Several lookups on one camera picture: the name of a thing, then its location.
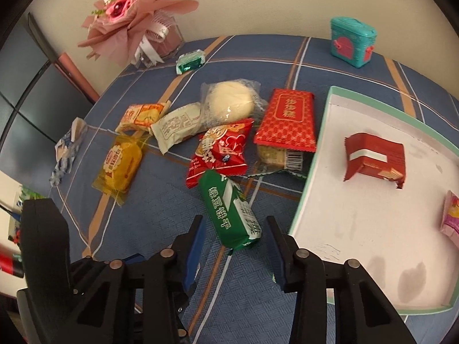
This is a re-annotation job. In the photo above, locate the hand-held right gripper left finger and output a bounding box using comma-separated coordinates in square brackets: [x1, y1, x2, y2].
[54, 215, 208, 344]

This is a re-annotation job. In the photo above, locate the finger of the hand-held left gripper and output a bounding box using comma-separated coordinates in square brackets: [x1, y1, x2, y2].
[70, 254, 146, 270]

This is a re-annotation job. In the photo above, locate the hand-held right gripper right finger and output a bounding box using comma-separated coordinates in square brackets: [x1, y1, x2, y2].
[266, 216, 418, 344]

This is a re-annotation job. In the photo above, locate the green biscuit packet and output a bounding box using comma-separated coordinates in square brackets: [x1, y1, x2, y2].
[198, 169, 263, 252]

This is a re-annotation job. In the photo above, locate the white box with green rim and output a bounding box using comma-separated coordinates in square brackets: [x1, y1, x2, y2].
[289, 86, 459, 316]

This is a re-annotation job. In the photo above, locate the yellow soft bread packet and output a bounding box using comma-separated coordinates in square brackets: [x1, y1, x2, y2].
[92, 134, 146, 206]

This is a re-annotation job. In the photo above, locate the red heart snack packet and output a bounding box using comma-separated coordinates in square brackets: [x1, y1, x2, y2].
[186, 118, 255, 189]

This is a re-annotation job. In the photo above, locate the red patterned cake packet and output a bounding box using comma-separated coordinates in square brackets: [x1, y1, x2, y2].
[254, 88, 318, 171]

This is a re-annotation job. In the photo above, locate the bun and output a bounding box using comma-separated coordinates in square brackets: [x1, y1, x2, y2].
[200, 80, 269, 130]

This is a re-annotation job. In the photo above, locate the blue and white wrapper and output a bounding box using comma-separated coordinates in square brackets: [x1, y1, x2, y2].
[49, 118, 88, 187]

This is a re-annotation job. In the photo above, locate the beige snack packet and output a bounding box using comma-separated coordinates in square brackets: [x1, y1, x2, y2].
[151, 102, 207, 155]

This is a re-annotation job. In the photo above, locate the dark red snack packet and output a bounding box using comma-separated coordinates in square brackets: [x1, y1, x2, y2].
[343, 132, 407, 190]

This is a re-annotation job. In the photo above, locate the orange cracker packet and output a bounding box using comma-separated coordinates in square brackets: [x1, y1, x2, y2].
[115, 101, 172, 135]

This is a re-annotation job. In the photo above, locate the dark glass cabinet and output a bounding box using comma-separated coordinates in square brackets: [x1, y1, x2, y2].
[0, 12, 96, 162]

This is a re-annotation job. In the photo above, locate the pink and purple roll packet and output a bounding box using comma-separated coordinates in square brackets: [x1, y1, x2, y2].
[440, 191, 459, 248]

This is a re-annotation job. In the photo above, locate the small green candy packet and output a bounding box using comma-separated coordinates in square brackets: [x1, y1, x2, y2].
[175, 49, 207, 76]

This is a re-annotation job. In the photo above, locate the blue plaid tablecloth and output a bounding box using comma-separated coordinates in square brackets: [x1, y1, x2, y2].
[46, 35, 459, 344]

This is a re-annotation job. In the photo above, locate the clear acrylic box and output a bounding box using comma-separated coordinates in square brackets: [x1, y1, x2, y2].
[134, 9, 185, 67]

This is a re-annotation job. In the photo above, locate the teal toy box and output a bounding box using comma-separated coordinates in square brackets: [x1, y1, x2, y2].
[330, 17, 377, 69]

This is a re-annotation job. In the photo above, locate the pink flower bouquet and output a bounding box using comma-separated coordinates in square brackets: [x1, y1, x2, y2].
[78, 0, 199, 67]

